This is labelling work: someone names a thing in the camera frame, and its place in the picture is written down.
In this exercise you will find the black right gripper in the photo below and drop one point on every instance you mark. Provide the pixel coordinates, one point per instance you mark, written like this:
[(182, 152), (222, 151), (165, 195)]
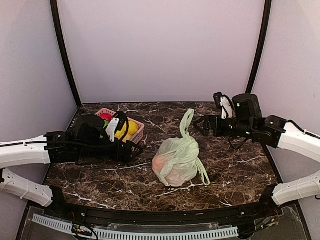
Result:
[(214, 120)]

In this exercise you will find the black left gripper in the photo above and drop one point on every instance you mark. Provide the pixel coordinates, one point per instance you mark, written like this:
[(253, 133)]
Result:
[(126, 158)]

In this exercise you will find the orange fruit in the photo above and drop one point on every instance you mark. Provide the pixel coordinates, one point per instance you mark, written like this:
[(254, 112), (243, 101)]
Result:
[(158, 164)]

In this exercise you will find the light green plastic bag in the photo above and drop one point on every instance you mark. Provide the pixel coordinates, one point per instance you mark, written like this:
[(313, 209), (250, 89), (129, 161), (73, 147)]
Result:
[(182, 155)]

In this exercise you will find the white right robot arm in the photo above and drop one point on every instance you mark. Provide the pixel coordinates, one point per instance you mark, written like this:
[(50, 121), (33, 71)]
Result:
[(241, 117)]

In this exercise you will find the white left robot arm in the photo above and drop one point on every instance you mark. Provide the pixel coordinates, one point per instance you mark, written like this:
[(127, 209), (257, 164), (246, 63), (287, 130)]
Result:
[(91, 138)]

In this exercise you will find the pink plastic basket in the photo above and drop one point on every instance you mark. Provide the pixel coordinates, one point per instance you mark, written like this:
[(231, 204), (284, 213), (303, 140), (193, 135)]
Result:
[(138, 136)]

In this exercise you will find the yellow toy lemon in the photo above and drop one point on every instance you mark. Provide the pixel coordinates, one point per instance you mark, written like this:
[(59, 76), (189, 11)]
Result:
[(132, 130)]

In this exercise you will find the green toy watermelon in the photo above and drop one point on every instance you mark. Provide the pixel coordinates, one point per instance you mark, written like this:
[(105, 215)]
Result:
[(106, 123)]

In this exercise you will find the red toy apple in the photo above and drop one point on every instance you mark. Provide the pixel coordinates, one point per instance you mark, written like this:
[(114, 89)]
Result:
[(106, 116)]

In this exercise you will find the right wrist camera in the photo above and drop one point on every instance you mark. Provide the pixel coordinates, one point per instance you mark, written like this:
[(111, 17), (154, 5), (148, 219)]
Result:
[(224, 103)]

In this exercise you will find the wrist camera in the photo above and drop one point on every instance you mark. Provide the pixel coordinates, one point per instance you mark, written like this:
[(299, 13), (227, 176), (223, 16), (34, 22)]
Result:
[(224, 103), (118, 121)]

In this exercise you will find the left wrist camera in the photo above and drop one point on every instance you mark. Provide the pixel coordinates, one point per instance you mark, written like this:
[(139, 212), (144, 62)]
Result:
[(118, 121)]

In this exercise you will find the white slotted cable duct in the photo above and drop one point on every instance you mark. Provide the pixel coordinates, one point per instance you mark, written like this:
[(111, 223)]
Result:
[(117, 231)]

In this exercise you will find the black front rail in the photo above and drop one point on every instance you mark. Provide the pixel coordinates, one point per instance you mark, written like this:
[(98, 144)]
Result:
[(94, 216)]

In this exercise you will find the right black frame post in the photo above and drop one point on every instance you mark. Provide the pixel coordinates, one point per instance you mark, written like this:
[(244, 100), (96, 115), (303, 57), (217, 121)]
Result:
[(260, 46)]

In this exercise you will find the black frame post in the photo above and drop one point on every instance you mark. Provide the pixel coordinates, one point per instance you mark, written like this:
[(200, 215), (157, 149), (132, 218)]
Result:
[(63, 52), (260, 46)]

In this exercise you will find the left black frame post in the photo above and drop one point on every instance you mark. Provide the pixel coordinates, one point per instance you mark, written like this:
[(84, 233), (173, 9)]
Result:
[(63, 52)]

